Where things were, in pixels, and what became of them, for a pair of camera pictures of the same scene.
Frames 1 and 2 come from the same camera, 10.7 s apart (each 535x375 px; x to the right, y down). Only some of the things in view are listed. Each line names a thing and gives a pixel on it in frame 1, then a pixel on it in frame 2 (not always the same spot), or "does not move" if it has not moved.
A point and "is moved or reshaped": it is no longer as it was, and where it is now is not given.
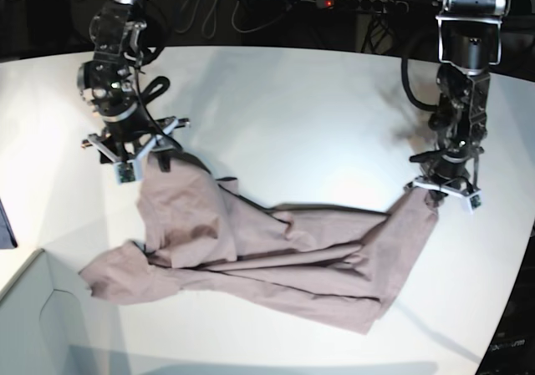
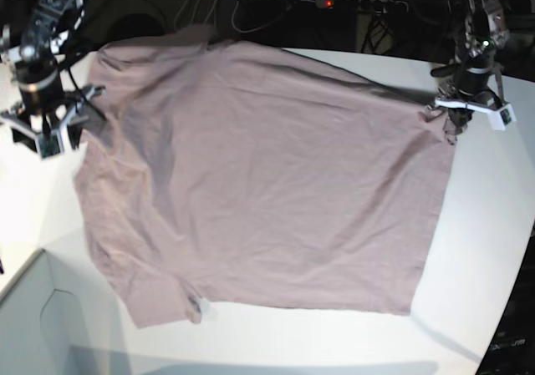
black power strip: (365, 4) does not move
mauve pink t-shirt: (208, 245) is moved or reshaped
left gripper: (129, 151) to (78, 112)
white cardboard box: (50, 324) does not move
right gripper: (444, 172) to (491, 100)
